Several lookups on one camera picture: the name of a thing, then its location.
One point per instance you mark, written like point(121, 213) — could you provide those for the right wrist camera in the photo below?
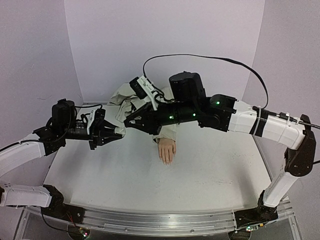
point(145, 90)

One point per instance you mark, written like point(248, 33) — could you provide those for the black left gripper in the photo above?
point(101, 139)

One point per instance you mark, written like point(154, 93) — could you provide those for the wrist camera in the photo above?
point(145, 90)
point(96, 117)

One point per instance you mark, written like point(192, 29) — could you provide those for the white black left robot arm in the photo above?
point(63, 125)

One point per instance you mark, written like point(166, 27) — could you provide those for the white nail polish bottle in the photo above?
point(121, 131)

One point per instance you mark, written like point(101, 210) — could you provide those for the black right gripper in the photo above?
point(152, 118)

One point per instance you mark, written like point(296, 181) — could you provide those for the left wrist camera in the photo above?
point(96, 117)

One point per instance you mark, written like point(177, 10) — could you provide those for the mannequin hand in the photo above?
point(167, 149)

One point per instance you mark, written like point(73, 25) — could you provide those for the beige zip jacket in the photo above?
point(129, 103)

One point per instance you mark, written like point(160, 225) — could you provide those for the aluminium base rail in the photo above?
point(169, 224)

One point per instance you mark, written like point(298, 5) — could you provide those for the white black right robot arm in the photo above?
point(227, 114)

